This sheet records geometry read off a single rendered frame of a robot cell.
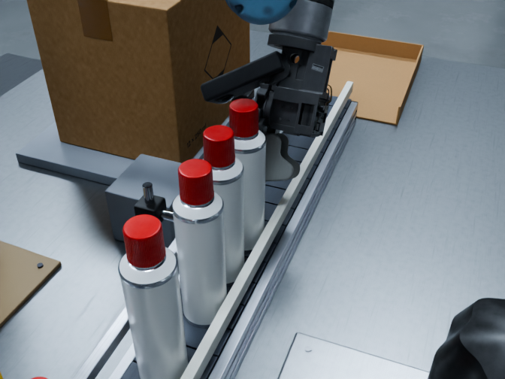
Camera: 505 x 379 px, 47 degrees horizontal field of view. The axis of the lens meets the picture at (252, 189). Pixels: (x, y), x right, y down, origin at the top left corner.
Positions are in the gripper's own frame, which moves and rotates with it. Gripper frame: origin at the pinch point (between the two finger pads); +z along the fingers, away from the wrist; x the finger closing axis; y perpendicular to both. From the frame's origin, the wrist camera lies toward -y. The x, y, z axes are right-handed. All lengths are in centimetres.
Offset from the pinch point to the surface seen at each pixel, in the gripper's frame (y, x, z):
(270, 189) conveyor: 0.0, 9.2, 0.9
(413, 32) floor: -9, 302, -67
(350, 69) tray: 0, 57, -22
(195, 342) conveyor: 1.6, -15.9, 15.5
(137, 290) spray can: 0.6, -29.9, 5.9
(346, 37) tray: -4, 65, -29
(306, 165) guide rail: 4.5, 10.1, -3.6
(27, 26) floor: -235, 235, -28
